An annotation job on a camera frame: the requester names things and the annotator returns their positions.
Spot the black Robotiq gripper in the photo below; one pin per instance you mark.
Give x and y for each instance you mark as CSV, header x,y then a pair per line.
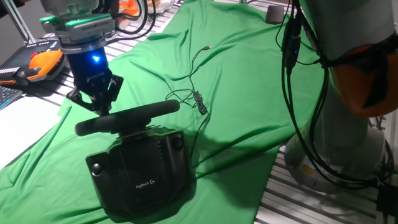
x,y
90,74

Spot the black steering wheel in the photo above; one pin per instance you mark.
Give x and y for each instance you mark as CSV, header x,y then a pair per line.
x,y
130,118

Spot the black Logitech wheel base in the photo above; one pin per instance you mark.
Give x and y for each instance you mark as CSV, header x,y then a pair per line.
x,y
140,174

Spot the dark sleeved person forearm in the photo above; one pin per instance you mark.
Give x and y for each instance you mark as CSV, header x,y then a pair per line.
x,y
9,3

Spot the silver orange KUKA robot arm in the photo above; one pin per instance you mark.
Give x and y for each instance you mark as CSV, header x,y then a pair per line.
x,y
342,140

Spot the orange black teach pendant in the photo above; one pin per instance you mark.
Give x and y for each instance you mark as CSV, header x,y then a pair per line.
x,y
34,63

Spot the white paper sheet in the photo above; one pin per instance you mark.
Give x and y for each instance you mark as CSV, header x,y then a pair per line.
x,y
25,127

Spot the orange plastic object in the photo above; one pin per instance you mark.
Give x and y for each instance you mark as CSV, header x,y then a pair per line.
x,y
129,7

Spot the black keyboard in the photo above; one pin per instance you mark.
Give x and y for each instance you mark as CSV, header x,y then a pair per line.
x,y
7,96

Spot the grey slanted metal pole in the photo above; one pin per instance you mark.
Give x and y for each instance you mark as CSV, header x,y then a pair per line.
x,y
20,21

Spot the green cloth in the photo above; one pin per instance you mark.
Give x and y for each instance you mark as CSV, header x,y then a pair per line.
x,y
233,77

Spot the small black flat box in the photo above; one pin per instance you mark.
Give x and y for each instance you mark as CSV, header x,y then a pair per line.
x,y
275,15

